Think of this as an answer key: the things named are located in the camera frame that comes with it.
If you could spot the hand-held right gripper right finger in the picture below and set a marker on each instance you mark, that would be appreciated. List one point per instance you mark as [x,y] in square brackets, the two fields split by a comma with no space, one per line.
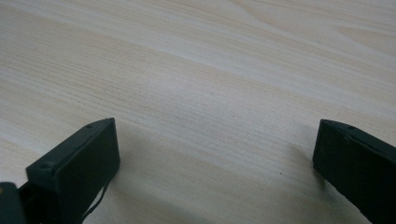
[358,165]

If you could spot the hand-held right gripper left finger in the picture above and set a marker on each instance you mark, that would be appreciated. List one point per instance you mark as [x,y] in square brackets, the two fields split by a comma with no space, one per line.
[81,168]

